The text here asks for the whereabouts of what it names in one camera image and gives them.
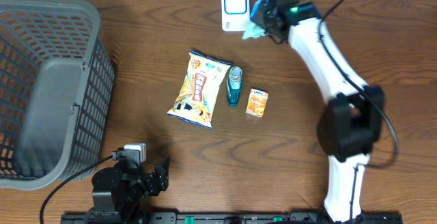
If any snack bag with red label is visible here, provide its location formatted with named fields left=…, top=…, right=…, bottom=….
left=167, top=50, right=231, bottom=129

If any orange Kleenex tissue pack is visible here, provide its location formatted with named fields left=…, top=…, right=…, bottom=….
left=246, top=88, right=269, bottom=117

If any mint green wet wipes pack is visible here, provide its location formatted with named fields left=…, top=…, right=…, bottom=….
left=242, top=20, right=266, bottom=40

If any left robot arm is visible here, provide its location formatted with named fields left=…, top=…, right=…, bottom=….
left=84, top=156, right=170, bottom=224

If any white barcode scanner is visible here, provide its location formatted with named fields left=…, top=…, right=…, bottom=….
left=221, top=0, right=250, bottom=32

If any teal mouthwash bottle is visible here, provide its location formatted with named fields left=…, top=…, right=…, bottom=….
left=227, top=66, right=242, bottom=107

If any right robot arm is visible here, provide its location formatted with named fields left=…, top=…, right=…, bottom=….
left=245, top=0, right=384, bottom=223

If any grey plastic shopping basket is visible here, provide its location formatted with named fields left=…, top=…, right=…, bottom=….
left=1, top=0, right=115, bottom=191

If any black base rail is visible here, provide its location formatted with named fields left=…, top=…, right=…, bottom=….
left=60, top=210, right=404, bottom=224

